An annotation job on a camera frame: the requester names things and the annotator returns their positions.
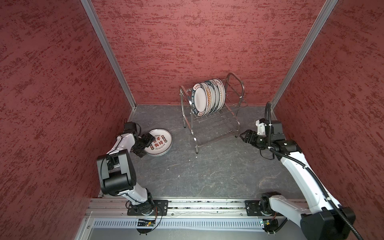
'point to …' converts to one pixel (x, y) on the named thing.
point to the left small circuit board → (144, 222)
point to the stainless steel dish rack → (222, 124)
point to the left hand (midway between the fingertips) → (152, 147)
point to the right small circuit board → (270, 225)
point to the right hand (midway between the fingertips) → (244, 140)
